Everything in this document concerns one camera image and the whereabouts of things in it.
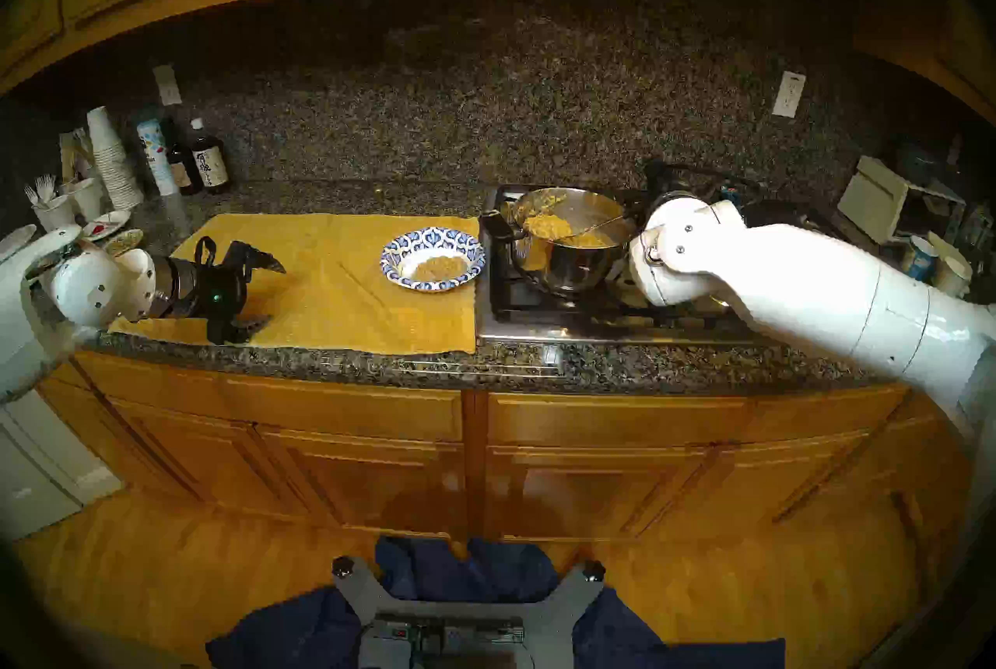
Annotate stack of paper cups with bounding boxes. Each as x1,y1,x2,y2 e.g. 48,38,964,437
86,105,145,211

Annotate blue patterned paper bowl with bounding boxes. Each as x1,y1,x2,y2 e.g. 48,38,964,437
380,225,487,293

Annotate dark blue cloth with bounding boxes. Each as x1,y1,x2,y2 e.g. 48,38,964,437
206,535,787,669

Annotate plain white bowl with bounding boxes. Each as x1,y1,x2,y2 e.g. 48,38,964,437
0,224,37,263

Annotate blue printed paper cup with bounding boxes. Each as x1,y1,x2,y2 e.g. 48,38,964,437
903,234,940,283

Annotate white saucer red smear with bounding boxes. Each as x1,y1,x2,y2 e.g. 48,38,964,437
82,210,132,242

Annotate paper cup holding forks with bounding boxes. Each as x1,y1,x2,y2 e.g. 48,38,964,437
31,195,75,232

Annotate white blue cylindrical canister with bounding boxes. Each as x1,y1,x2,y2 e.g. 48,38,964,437
137,119,180,197

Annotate stainless steel pot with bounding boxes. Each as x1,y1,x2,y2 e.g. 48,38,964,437
479,187,639,296

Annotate dark kettle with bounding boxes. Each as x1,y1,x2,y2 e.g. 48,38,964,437
895,137,938,186

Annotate wooden corner wall cabinet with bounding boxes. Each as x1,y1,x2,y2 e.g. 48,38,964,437
852,0,996,123

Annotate soy sauce bottle white label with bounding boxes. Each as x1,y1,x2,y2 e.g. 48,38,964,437
189,118,231,195

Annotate wooden drawer front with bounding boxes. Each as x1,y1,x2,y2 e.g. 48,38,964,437
486,391,754,447
220,373,465,442
74,351,226,411
731,386,907,442

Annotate white toaster oven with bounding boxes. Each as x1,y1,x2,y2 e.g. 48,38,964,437
836,155,967,246

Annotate metal ladle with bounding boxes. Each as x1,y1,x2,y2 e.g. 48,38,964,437
537,211,647,246

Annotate wooden stirrer sticks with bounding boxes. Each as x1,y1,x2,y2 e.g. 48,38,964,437
58,126,94,182

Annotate cooked oatmeal mass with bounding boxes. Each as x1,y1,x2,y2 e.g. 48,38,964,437
523,193,617,249

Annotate scooped oatmeal portion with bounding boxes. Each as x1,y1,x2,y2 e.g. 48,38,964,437
410,255,469,284

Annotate wooden lower cabinet frame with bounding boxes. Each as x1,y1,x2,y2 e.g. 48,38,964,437
35,348,966,544

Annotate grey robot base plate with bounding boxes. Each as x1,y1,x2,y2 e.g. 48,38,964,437
332,558,606,669

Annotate small dark sauce bottle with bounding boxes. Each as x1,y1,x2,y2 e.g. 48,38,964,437
161,117,202,196

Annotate yellow towel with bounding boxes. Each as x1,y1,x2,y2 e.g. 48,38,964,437
109,212,481,355

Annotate black cable orange connector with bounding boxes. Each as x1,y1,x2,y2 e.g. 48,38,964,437
675,164,770,211

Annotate steel gas stove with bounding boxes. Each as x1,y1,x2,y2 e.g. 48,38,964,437
475,185,857,345

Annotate white kitchen appliance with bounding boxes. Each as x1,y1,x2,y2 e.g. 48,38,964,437
0,387,125,544

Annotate wooden lower cabinet door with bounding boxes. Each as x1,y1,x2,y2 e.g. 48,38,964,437
109,397,321,527
634,426,884,542
257,426,468,540
482,446,713,544

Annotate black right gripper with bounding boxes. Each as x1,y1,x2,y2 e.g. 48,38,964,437
643,160,705,209

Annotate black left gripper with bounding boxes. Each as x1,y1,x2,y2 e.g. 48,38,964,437
185,242,287,346

